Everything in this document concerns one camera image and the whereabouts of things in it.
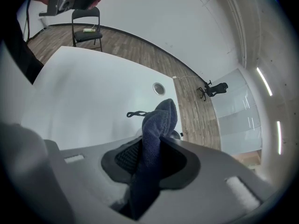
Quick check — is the frosted glass partition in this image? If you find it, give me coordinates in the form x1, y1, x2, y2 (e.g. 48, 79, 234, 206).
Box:
211, 68, 264, 155

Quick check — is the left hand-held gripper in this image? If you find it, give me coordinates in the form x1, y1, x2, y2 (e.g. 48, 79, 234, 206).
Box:
38, 0, 122, 17

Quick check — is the round grey table grommet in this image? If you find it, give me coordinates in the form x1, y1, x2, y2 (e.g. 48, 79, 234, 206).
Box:
152, 82, 166, 96

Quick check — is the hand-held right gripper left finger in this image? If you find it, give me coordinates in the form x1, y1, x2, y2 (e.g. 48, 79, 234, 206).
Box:
43, 135, 143, 224

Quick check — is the thin white adapter cable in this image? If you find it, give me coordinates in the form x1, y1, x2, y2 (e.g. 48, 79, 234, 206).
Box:
175, 74, 199, 80

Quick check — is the black folding chair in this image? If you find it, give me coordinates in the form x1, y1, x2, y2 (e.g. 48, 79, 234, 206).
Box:
71, 6, 104, 52

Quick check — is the person's left hand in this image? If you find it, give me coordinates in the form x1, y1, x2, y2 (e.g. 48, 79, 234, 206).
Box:
87, 0, 105, 10

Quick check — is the white ceiling conduit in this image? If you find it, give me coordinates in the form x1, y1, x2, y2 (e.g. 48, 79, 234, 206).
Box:
223, 0, 249, 68

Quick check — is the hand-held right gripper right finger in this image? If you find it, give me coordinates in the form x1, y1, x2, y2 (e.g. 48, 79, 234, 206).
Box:
139, 139, 279, 224

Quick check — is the long ceiling light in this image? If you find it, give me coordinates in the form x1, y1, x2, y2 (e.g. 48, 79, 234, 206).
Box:
276, 120, 282, 155
256, 67, 273, 97

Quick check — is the black office chair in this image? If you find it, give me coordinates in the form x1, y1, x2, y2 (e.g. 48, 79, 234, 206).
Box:
198, 79, 229, 101

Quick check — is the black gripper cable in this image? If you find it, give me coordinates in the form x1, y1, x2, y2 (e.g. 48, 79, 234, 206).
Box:
22, 0, 32, 43

